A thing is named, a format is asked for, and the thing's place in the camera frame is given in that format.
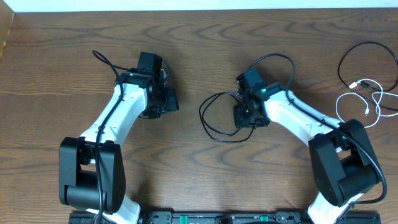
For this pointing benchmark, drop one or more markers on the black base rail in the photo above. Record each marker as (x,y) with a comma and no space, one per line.
(287,217)

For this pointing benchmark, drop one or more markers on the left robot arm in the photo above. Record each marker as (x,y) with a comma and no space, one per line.
(91,171)

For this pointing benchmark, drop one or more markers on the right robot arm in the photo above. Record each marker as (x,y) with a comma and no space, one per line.
(344,163)

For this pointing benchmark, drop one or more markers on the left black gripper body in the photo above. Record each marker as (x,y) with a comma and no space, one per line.
(168,101)

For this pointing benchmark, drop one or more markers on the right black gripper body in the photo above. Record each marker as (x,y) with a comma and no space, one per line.
(244,117)

